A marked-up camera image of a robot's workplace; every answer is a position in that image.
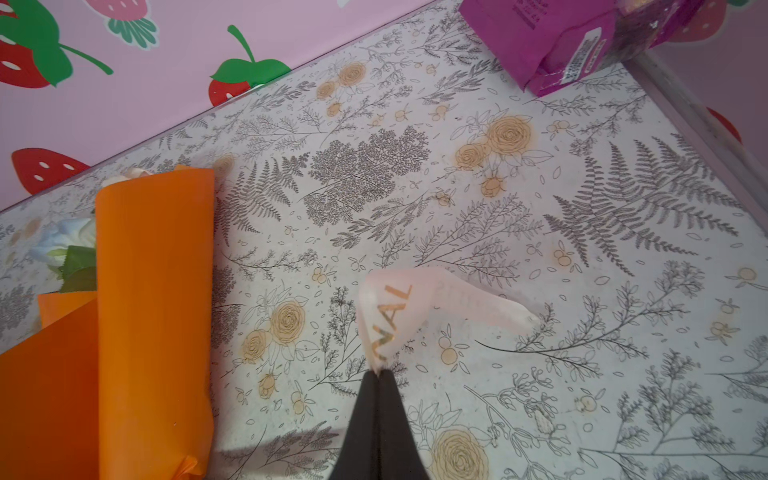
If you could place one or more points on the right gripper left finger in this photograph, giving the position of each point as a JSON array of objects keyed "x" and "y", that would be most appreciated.
[{"x": 359, "y": 455}]

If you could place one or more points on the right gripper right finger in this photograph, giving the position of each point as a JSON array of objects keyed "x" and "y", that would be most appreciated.
[{"x": 398, "y": 455}]

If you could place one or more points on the white ribbon strip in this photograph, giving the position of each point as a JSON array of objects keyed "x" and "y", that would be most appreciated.
[{"x": 393, "y": 304}]

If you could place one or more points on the purple snack packet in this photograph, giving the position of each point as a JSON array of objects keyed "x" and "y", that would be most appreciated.
[{"x": 547, "y": 45}]

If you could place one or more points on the orange wrapping paper sheet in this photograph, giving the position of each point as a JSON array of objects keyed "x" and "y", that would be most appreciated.
[{"x": 116, "y": 383}]

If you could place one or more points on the white rose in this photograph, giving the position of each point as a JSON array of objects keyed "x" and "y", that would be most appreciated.
[{"x": 53, "y": 245}]

